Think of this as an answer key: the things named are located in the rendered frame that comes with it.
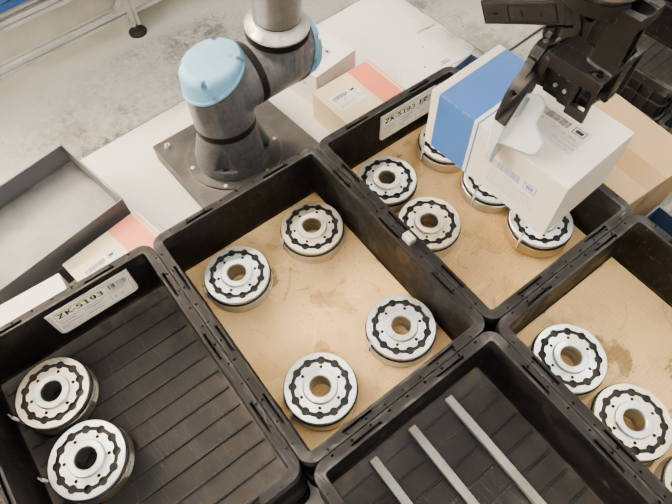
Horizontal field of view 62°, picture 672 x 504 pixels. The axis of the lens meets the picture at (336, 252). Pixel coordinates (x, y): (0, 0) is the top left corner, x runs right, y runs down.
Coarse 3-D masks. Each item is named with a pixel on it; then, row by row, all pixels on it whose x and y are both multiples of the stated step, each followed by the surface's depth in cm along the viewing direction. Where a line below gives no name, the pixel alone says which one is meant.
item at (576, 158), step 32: (480, 64) 69; (512, 64) 69; (448, 96) 66; (480, 96) 66; (544, 96) 66; (448, 128) 69; (480, 128) 64; (544, 128) 63; (576, 128) 63; (608, 128) 63; (480, 160) 68; (512, 160) 63; (544, 160) 61; (576, 160) 61; (608, 160) 63; (512, 192) 66; (544, 192) 62; (576, 192) 63; (544, 224) 65
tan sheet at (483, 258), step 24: (408, 144) 103; (432, 192) 97; (456, 192) 97; (480, 216) 94; (504, 216) 94; (480, 240) 92; (504, 240) 92; (576, 240) 91; (456, 264) 90; (480, 264) 90; (504, 264) 89; (528, 264) 89; (480, 288) 87; (504, 288) 87
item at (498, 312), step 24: (456, 72) 98; (408, 96) 95; (360, 120) 93; (600, 192) 84; (624, 216) 82; (432, 264) 78; (552, 264) 78; (456, 288) 76; (528, 288) 78; (480, 312) 74; (504, 312) 74
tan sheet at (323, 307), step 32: (288, 256) 91; (352, 256) 91; (288, 288) 88; (320, 288) 88; (352, 288) 88; (384, 288) 88; (224, 320) 86; (256, 320) 85; (288, 320) 85; (320, 320) 85; (352, 320) 85; (256, 352) 83; (288, 352) 83; (352, 352) 83; (320, 384) 80; (384, 384) 80; (288, 416) 78; (352, 416) 78
